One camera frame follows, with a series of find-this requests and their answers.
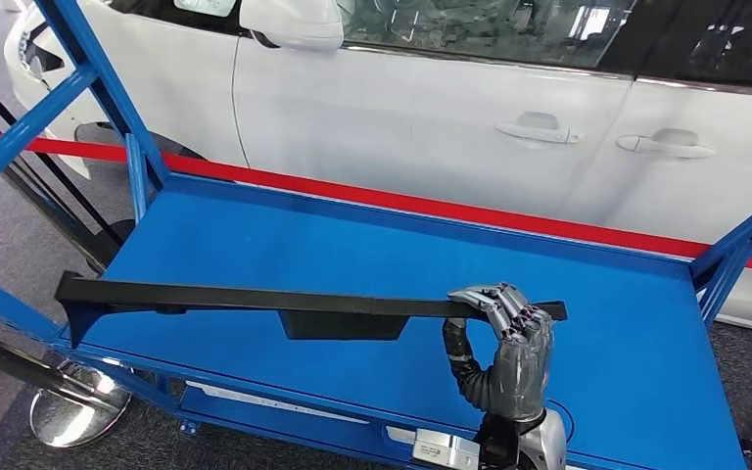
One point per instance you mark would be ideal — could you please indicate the white car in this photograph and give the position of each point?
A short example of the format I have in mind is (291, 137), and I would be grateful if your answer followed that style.
(382, 117)

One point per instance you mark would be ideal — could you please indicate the black plastic plate frame part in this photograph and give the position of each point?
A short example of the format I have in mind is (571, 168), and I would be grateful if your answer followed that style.
(220, 298)

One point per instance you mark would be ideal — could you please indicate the chrome stanchion with round base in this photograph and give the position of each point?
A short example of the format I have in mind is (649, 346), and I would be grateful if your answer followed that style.
(77, 415)

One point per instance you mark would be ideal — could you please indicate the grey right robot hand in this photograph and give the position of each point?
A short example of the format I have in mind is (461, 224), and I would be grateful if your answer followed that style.
(522, 370)

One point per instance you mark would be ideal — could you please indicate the red barrier belt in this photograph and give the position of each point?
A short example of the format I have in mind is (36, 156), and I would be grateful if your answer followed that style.
(382, 198)

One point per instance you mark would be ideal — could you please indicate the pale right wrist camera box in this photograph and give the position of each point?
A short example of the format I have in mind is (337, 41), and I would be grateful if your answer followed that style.
(441, 447)

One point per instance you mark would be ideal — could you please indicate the blue metal shelf rack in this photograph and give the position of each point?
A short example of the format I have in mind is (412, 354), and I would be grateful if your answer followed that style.
(382, 259)

